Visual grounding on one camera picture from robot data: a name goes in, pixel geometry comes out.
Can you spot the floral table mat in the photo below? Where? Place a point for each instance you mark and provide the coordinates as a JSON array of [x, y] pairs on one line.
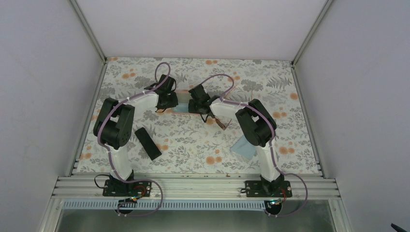
[[191, 146]]

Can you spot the aluminium rail base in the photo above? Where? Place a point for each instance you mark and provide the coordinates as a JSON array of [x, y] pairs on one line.
[[189, 191]]

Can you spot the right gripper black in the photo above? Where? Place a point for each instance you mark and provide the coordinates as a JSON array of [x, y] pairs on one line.
[[192, 108]]

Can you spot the light blue cleaning cloth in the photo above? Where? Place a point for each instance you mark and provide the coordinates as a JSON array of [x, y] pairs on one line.
[[181, 108]]

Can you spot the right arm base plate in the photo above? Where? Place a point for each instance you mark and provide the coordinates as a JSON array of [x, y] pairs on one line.
[[254, 189]]

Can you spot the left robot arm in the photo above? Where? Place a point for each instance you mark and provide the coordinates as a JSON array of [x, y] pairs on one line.
[[114, 126]]

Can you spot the clear orange sunglasses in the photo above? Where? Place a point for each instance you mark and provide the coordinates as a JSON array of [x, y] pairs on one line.
[[239, 95]]

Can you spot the brown sunglasses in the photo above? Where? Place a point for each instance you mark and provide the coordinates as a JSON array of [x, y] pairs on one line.
[[223, 124]]

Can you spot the pink glasses case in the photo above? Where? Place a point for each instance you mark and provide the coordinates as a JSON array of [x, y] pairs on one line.
[[183, 96]]

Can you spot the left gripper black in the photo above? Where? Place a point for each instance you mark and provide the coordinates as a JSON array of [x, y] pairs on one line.
[[174, 102]]

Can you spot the black glasses case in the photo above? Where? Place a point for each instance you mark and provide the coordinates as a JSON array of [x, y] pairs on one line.
[[147, 143]]

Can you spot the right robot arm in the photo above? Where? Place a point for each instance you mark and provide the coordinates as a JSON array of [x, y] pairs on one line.
[[256, 124]]

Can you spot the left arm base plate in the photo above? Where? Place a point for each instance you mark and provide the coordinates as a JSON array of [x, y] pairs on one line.
[[116, 188]]

